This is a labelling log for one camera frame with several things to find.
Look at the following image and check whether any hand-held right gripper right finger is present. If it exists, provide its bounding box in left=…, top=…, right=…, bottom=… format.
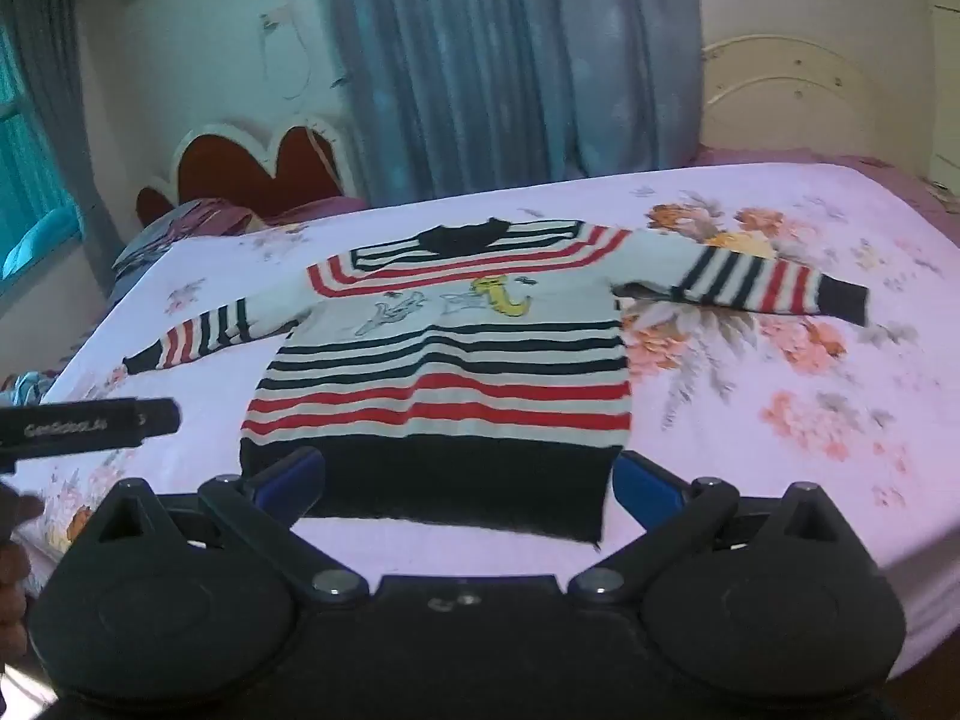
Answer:
left=568, top=450, right=865, bottom=605

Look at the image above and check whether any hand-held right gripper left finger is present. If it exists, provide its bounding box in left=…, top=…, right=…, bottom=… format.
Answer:
left=69, top=446, right=370, bottom=605

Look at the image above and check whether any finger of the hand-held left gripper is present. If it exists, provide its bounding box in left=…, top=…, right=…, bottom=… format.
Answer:
left=139, top=400, right=182, bottom=439

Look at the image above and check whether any striped knit sweater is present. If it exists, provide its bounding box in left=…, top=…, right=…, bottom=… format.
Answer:
left=124, top=217, right=871, bottom=545

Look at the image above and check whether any person's left hand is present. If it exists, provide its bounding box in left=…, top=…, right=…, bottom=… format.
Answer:
left=0, top=481, right=46, bottom=662

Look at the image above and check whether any pink floral bed sheet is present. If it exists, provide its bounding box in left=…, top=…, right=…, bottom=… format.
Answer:
left=13, top=161, right=960, bottom=683

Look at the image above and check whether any patterned folded blanket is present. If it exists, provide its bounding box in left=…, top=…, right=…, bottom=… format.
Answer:
left=112, top=198, right=265, bottom=295

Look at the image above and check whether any window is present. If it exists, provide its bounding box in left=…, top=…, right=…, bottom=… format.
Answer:
left=0, top=22, right=80, bottom=295

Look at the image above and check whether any pink pillow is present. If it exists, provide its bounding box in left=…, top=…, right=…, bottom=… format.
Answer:
left=262, top=195, right=370, bottom=227

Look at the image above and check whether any red heart-shaped headboard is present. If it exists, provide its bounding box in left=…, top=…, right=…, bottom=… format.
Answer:
left=135, top=116, right=362, bottom=230

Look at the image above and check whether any grey curtain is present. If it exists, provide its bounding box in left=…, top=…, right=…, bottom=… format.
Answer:
left=0, top=0, right=115, bottom=302

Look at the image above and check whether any pink bed cover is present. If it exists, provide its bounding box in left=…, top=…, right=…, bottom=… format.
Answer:
left=686, top=142, right=960, bottom=217

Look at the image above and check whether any cream round headboard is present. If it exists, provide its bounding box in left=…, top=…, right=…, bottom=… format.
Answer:
left=701, top=34, right=932, bottom=160

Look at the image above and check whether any blue curtain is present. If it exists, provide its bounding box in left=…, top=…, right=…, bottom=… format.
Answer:
left=307, top=0, right=706, bottom=205

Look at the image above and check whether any cream cabinet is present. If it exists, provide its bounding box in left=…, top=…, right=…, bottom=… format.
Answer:
left=925, top=0, right=960, bottom=192

